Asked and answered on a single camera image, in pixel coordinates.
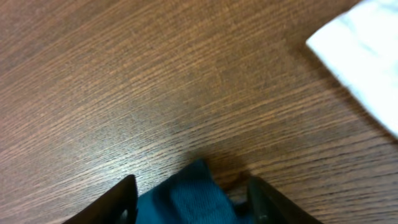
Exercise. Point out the white garment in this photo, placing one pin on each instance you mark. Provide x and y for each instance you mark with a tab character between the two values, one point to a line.
359	48

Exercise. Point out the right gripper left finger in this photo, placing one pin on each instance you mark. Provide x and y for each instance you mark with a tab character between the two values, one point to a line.
117	205

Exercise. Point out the blue t-shirt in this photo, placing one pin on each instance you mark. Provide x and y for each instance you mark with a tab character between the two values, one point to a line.
190	196

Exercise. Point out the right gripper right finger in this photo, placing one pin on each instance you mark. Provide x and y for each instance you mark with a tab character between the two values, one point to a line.
268	205

